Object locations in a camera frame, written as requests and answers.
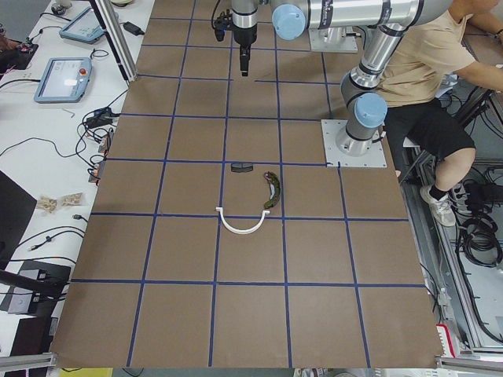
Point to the far teach pendant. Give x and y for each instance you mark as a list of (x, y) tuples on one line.
[(83, 28)]

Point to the aluminium frame post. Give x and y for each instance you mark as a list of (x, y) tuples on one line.
[(109, 23)]

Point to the white curved plastic bracket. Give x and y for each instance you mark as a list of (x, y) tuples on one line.
[(241, 229)]

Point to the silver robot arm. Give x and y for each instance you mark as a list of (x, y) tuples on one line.
[(291, 18), (366, 108)]

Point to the black brake pad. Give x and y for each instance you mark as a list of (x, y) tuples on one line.
[(241, 167)]

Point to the near teach pendant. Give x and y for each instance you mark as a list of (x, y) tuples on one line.
[(64, 80)]

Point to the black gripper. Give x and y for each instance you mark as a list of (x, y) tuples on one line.
[(244, 34)]

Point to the teach pendant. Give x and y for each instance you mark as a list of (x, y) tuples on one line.
[(83, 28), (64, 80)]

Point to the seated person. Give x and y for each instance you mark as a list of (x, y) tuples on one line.
[(410, 83)]

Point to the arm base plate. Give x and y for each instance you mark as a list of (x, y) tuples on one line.
[(342, 151), (333, 40)]

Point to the olive green brake shoe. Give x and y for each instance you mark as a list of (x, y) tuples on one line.
[(275, 190)]

